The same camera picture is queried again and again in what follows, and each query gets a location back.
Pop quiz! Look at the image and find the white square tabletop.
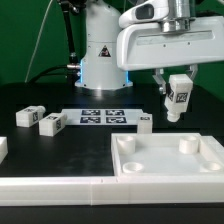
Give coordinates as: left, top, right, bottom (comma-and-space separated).
111, 133, 224, 176

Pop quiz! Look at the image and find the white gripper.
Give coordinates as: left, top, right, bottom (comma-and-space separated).
117, 16, 224, 95

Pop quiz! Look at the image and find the black cable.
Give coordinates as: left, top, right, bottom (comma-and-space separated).
25, 0, 83, 84

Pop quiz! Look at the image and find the white fence block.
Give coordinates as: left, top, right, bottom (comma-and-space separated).
0, 137, 8, 164
202, 136, 224, 152

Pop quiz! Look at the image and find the grey thin cable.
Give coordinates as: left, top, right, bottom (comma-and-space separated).
24, 0, 54, 84

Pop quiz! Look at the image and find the white marker base plate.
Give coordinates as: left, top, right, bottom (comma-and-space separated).
62, 109, 143, 126

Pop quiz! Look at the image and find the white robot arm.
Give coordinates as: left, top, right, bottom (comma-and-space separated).
77, 0, 224, 91

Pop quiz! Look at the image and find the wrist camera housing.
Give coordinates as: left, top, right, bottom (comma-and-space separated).
119, 0, 169, 28

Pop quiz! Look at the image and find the white right fence block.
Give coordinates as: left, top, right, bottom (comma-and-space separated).
202, 136, 224, 152

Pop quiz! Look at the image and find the white left fence block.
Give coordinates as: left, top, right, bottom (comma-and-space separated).
0, 137, 8, 164

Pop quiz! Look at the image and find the white front fence wall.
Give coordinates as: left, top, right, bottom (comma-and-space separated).
0, 175, 224, 206

